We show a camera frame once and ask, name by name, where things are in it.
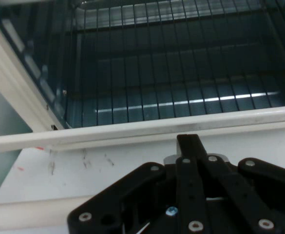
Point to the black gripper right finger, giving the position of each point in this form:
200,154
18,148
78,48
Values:
230,190

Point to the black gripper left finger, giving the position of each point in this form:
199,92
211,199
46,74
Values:
181,190

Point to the cream toaster oven body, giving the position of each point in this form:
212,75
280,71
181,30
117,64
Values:
8,73

